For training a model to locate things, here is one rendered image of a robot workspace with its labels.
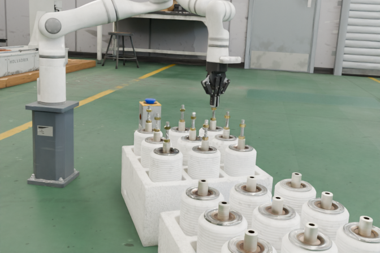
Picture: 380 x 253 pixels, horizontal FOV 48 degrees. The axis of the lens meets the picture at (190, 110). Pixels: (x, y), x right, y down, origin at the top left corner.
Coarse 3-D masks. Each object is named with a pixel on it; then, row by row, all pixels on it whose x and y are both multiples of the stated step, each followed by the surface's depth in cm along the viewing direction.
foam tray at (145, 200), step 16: (128, 160) 137; (128, 176) 138; (144, 176) 121; (224, 176) 125; (256, 176) 126; (128, 192) 138; (144, 192) 115; (160, 192) 116; (176, 192) 117; (224, 192) 122; (128, 208) 139; (144, 208) 115; (160, 208) 117; (176, 208) 118; (144, 224) 116; (144, 240) 117
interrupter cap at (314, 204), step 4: (308, 200) 91; (312, 200) 92; (316, 200) 92; (320, 200) 92; (332, 200) 92; (308, 204) 89; (312, 204) 90; (316, 204) 90; (320, 204) 91; (332, 204) 90; (336, 204) 90; (340, 204) 90; (312, 208) 88; (316, 208) 88; (320, 208) 88; (324, 208) 89; (332, 208) 89; (336, 208) 88; (340, 208) 88; (344, 208) 88; (320, 212) 87; (324, 212) 86; (328, 212) 86; (332, 212) 86; (336, 212) 86; (340, 212) 87
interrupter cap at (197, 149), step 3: (192, 147) 126; (195, 147) 127; (198, 147) 127; (210, 147) 127; (213, 147) 128; (195, 150) 123; (198, 150) 124; (201, 150) 125; (210, 150) 125; (213, 150) 124; (216, 150) 124; (201, 153) 122; (204, 153) 122; (207, 153) 122; (210, 153) 122; (213, 153) 123
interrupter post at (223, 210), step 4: (220, 204) 81; (224, 204) 81; (228, 204) 81; (220, 208) 81; (224, 208) 81; (228, 208) 81; (220, 212) 81; (224, 212) 81; (228, 212) 82; (220, 216) 81; (224, 216) 81; (228, 216) 82
